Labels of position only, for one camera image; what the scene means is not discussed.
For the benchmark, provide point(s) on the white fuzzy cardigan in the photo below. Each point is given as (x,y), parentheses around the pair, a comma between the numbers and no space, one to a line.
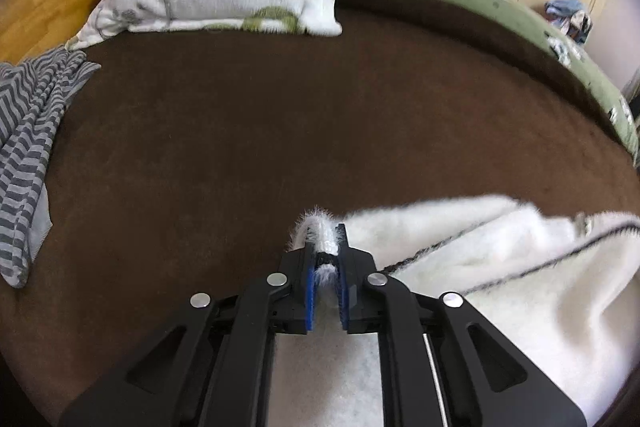
(500,247)

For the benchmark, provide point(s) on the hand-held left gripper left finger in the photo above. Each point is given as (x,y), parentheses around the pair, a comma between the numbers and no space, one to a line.
(310,297)

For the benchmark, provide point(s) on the pile of clothes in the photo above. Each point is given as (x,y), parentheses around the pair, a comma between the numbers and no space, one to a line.
(567,17)

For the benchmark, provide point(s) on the grey striped cloth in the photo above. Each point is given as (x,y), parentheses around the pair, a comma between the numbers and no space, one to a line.
(25,147)

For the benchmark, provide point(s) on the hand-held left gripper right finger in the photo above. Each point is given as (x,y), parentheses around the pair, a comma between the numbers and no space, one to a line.
(342,297)

